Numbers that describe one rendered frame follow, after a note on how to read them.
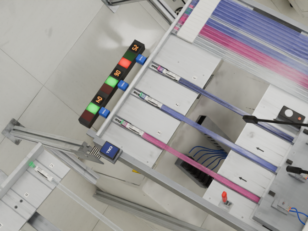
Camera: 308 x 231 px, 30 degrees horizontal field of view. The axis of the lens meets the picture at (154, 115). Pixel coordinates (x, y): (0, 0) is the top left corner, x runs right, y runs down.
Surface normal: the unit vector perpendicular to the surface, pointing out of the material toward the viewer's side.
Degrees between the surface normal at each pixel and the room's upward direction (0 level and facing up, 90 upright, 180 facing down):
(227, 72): 0
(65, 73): 0
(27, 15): 0
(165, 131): 44
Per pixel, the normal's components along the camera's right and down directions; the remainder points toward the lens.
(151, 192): 0.56, 0.07
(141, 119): -0.05, -0.37
